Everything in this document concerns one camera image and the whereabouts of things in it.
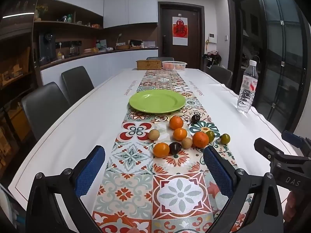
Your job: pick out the person's right hand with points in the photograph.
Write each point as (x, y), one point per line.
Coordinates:
(291, 206)

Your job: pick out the dark wooden wall shelf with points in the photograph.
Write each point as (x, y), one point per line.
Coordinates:
(60, 9)

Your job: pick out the white wall intercom panel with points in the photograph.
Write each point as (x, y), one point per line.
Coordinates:
(212, 37)

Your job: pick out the clear plastic fruit basket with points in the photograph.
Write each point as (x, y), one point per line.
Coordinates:
(174, 66)

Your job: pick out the grey dining chair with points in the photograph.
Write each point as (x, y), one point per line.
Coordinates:
(43, 106)
(221, 75)
(76, 82)
(160, 58)

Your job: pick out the dark brown door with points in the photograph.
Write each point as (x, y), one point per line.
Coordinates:
(194, 34)

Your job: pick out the white upper cabinets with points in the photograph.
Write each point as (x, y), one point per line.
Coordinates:
(131, 4)

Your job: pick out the tan longan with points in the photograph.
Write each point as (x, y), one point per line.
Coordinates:
(153, 134)
(187, 142)

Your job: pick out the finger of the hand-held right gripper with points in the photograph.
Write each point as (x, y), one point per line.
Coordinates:
(292, 137)
(266, 148)

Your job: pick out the patterned table runner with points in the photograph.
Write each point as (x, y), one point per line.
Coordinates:
(179, 194)

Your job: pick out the pile of dark clothes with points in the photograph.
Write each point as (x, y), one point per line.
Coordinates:
(212, 58)

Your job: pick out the red and white door poster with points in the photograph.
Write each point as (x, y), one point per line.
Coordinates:
(180, 30)

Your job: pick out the green plate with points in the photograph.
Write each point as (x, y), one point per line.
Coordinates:
(155, 100)

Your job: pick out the orange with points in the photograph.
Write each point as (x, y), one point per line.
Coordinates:
(180, 134)
(176, 122)
(161, 149)
(200, 139)

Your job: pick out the green tomato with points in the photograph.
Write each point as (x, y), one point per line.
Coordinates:
(225, 138)
(210, 136)

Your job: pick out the white sideboard counter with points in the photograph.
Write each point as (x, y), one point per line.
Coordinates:
(109, 63)

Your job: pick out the clear plastic water bottle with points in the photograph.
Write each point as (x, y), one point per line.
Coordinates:
(246, 92)

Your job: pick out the black water dispenser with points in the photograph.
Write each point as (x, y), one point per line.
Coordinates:
(46, 47)

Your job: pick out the dark purple plum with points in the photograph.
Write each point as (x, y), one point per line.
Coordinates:
(195, 118)
(175, 148)

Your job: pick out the dark framed glass door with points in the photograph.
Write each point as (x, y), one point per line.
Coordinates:
(279, 53)

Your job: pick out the woven wicker box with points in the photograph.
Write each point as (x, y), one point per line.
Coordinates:
(148, 64)

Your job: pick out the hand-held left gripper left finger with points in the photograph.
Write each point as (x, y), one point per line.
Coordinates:
(90, 170)

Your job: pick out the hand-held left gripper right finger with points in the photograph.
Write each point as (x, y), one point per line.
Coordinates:
(217, 170)

